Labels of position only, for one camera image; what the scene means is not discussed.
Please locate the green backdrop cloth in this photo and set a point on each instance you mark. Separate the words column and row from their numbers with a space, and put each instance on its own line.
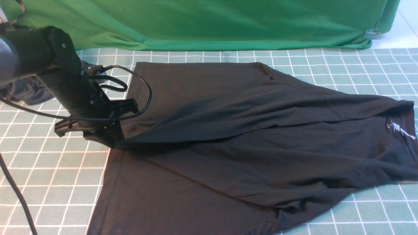
column 209, row 25

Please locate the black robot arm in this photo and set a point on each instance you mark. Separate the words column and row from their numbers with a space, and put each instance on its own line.
column 49, row 55

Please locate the checkered green tablecloth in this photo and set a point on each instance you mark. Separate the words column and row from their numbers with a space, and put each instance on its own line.
column 61, row 178

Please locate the metal binder clip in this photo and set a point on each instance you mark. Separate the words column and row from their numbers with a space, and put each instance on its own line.
column 371, row 34

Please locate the gray long-sleeved shirt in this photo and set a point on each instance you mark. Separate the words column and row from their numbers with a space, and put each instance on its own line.
column 243, row 149

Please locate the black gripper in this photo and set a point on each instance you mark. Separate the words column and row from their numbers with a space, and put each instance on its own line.
column 84, row 100

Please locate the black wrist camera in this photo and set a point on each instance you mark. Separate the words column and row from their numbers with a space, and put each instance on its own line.
column 92, row 69

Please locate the crumpled dark gray garment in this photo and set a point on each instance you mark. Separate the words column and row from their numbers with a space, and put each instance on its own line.
column 29, row 90

